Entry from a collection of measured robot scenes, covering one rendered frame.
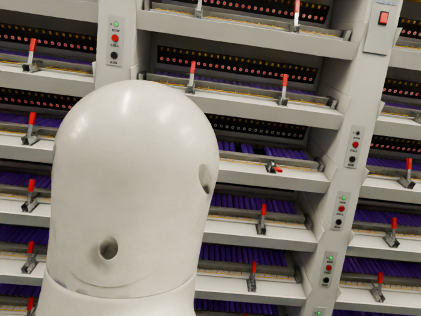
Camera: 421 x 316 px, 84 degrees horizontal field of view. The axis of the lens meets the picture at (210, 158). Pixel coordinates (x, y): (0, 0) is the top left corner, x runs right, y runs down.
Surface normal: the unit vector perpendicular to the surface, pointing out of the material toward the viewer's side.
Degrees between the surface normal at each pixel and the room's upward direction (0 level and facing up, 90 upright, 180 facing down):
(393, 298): 21
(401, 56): 111
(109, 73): 90
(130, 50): 90
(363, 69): 90
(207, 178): 128
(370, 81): 90
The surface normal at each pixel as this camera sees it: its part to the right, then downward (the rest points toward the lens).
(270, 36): 0.00, 0.50
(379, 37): 0.04, 0.15
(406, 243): 0.13, -0.86
